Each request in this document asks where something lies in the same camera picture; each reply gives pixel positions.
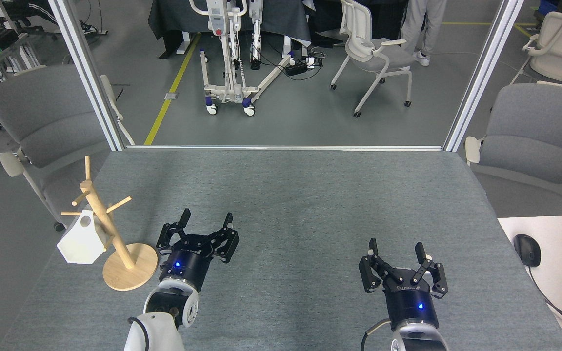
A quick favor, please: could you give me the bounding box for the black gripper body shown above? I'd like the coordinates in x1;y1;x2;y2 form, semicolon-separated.
382;282;440;330
159;236;216;293

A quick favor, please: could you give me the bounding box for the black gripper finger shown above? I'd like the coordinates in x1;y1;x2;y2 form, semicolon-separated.
408;242;449;299
205;213;240;264
358;238;396;294
156;209;192;253

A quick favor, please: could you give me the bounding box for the white faceted cup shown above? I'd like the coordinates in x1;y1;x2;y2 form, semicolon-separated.
57;209;108;265

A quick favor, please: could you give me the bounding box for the wooden cup rack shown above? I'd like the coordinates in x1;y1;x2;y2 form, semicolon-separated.
60;156;159;292

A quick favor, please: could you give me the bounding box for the black computer mouse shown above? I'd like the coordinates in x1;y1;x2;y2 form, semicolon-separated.
513;234;542;267

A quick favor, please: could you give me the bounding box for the grey armchair with cream arms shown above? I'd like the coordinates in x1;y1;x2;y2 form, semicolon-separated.
465;82;562;215
0;65;135;232

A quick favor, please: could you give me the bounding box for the black power strip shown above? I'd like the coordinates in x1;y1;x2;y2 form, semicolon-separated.
286;58;325;76

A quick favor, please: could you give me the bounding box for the white mesh-back office chair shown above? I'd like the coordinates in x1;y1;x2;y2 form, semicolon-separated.
330;0;413;118

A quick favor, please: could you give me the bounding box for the dark cloth-covered table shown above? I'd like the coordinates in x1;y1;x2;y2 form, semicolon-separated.
148;0;311;59

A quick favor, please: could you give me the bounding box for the white wheeled stand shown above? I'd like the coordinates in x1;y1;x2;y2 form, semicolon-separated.
189;0;311;117

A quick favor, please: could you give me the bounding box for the person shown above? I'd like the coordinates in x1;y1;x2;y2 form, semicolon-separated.
401;0;447;67

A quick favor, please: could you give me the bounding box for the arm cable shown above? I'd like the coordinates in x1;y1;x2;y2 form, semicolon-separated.
362;319;391;351
127;316;151;351

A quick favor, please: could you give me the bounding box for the black mouse cable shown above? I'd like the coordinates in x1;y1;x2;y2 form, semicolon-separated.
527;266;562;344

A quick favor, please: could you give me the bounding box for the silver table edge rail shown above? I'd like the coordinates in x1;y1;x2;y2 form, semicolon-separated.
125;145;445;152

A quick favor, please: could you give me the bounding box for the silver frame post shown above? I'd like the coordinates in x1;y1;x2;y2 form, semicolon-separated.
443;0;525;153
47;0;125;152

